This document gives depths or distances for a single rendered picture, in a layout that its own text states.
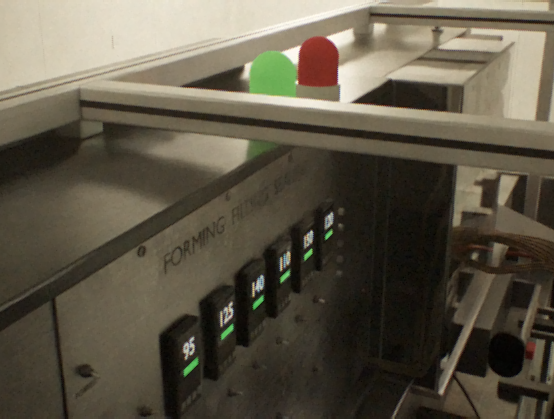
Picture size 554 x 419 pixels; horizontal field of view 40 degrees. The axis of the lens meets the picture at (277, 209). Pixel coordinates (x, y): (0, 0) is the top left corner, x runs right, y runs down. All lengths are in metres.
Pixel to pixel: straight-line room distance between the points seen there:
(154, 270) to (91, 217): 0.09
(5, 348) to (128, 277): 0.14
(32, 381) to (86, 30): 4.49
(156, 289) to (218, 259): 0.12
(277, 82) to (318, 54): 0.15
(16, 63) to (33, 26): 0.25
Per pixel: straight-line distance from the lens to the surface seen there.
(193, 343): 0.77
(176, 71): 1.05
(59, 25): 4.83
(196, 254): 0.76
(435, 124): 0.71
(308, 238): 1.01
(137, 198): 0.69
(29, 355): 0.59
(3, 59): 4.49
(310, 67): 1.06
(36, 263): 0.57
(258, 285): 0.89
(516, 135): 0.70
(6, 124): 0.80
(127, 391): 0.71
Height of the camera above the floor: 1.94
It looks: 20 degrees down
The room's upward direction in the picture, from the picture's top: straight up
